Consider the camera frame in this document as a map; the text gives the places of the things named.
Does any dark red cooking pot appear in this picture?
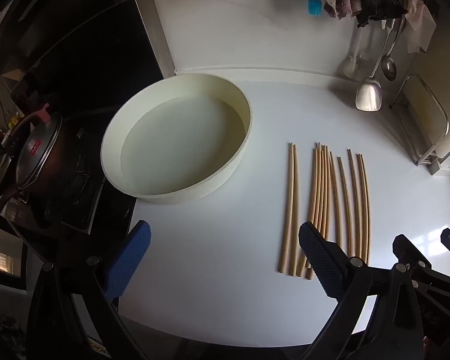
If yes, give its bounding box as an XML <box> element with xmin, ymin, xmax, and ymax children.
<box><xmin>0</xmin><ymin>105</ymin><xmax>102</xmax><ymax>229</ymax></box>

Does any cream cutting board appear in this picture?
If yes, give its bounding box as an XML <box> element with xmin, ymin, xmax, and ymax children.
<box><xmin>397</xmin><ymin>79</ymin><xmax>449</xmax><ymax>158</ymax></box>

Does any metal ladle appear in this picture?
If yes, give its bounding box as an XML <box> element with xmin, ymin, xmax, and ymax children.
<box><xmin>380</xmin><ymin>19</ymin><xmax>402</xmax><ymax>81</ymax></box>

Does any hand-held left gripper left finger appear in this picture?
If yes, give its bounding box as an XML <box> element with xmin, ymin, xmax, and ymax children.
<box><xmin>25</xmin><ymin>219</ymin><xmax>152</xmax><ymax>360</ymax></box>

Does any metal trim strip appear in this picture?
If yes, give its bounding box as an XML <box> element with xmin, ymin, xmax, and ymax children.
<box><xmin>129</xmin><ymin>0</ymin><xmax>177</xmax><ymax>77</ymax></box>

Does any group of wooden chopsticks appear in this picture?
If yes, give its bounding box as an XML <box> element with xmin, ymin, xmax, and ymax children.
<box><xmin>277</xmin><ymin>142</ymin><xmax>372</xmax><ymax>280</ymax></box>

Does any cream round plastic basin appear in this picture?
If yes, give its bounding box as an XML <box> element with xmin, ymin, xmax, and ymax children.
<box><xmin>100</xmin><ymin>74</ymin><xmax>253</xmax><ymax>205</ymax></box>

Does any white dish brush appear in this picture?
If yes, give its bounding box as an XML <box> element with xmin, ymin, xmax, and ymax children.
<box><xmin>341</xmin><ymin>26</ymin><xmax>364</xmax><ymax>79</ymax></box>

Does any glass pot lid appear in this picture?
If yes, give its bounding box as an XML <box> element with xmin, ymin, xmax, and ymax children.
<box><xmin>0</xmin><ymin>114</ymin><xmax>63</xmax><ymax>200</ymax></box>

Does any black glass splashback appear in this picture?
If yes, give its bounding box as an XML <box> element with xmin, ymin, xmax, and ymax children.
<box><xmin>0</xmin><ymin>0</ymin><xmax>162</xmax><ymax>128</ymax></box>

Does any metal wire rack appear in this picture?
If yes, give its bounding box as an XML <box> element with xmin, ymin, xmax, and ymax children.
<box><xmin>389</xmin><ymin>73</ymin><xmax>450</xmax><ymax>175</ymax></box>

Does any black gas cooktop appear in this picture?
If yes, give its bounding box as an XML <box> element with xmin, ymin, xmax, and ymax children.
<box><xmin>4</xmin><ymin>120</ymin><xmax>137</xmax><ymax>241</ymax></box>

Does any pale pink cloth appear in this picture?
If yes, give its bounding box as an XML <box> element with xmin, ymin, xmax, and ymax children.
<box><xmin>402</xmin><ymin>0</ymin><xmax>437</xmax><ymax>54</ymax></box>

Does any cluster of condiment bottles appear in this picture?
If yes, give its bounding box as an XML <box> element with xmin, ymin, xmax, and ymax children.
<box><xmin>0</xmin><ymin>110</ymin><xmax>21</xmax><ymax>158</ymax></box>

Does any black cloth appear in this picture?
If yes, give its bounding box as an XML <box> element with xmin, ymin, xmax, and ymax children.
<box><xmin>356</xmin><ymin>0</ymin><xmax>407</xmax><ymax>29</ymax></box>

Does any metal spatula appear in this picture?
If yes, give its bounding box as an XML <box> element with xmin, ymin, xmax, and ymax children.
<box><xmin>355</xmin><ymin>19</ymin><xmax>407</xmax><ymax>112</ymax></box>

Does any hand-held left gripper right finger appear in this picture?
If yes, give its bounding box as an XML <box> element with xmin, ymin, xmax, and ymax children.
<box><xmin>298</xmin><ymin>220</ymin><xmax>425</xmax><ymax>360</ymax></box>

